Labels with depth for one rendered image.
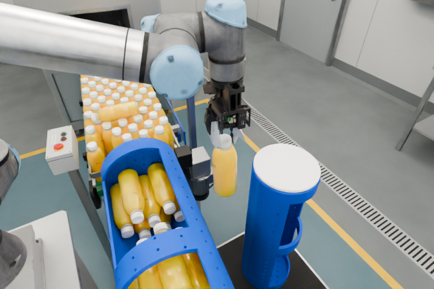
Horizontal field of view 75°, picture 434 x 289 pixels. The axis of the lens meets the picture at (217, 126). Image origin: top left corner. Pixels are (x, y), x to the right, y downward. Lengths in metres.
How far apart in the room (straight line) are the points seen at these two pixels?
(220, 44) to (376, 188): 2.41
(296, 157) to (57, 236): 0.91
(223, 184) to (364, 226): 1.81
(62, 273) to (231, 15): 0.74
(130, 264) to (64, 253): 0.22
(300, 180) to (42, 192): 2.22
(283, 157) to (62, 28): 1.02
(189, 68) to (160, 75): 0.04
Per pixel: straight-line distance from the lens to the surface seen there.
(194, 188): 1.61
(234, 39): 0.54
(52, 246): 0.96
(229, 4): 0.52
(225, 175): 0.78
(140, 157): 1.10
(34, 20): 0.43
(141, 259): 0.77
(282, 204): 1.19
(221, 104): 0.63
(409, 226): 2.67
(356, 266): 2.29
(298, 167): 1.23
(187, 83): 0.40
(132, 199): 0.98
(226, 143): 0.72
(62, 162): 1.33
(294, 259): 2.01
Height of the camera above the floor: 1.89
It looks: 38 degrees down
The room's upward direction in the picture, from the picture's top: straight up
